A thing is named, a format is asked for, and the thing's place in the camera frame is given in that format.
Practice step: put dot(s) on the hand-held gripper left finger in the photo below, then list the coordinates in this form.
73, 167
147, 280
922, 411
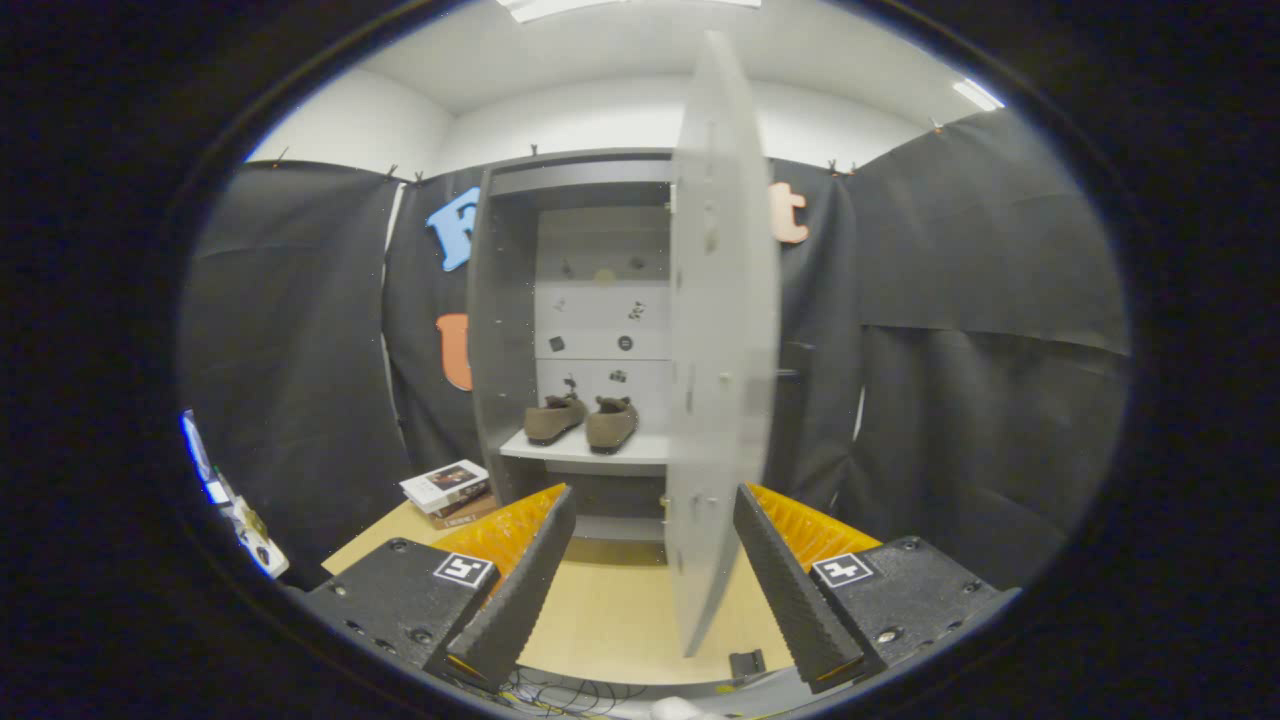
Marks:
525, 600

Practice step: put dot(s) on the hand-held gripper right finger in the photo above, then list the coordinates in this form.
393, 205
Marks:
790, 600

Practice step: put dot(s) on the brown fuzzy shoe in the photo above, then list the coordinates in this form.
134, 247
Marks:
552, 422
610, 428

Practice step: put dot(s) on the grey shoe cabinet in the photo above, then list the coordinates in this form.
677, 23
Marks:
505, 350

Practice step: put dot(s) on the small black clip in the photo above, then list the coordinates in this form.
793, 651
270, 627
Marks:
747, 663

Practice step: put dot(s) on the brown book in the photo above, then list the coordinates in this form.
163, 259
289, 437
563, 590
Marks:
465, 519

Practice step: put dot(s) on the black book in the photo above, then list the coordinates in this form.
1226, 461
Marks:
468, 504

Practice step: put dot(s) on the white book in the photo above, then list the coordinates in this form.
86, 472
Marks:
445, 487

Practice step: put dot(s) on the white rounded object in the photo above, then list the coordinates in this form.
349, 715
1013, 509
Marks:
680, 710

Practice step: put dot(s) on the white printed box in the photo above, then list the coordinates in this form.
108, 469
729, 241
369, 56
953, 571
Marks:
258, 540

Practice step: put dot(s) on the black backdrop cloth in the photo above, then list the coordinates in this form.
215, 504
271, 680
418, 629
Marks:
950, 350

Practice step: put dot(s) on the blue and white panel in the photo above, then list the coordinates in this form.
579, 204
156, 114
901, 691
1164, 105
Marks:
203, 460

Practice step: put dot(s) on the row of black cloth clips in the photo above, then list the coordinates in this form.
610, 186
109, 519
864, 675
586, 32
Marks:
535, 151

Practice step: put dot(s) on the small ceiling light panel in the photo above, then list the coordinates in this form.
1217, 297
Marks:
978, 95

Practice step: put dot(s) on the long ceiling light panel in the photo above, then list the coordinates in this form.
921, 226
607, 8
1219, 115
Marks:
560, 8

